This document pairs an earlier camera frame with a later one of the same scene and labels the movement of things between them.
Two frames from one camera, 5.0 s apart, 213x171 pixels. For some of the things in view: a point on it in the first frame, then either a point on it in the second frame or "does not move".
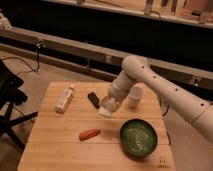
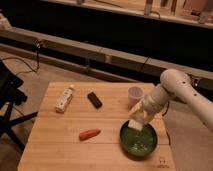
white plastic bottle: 63,101 does not move
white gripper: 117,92 to 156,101
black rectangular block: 92,97 does not move
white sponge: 104,111 to 135,125
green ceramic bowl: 138,137 does not move
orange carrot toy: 84,135 does not move
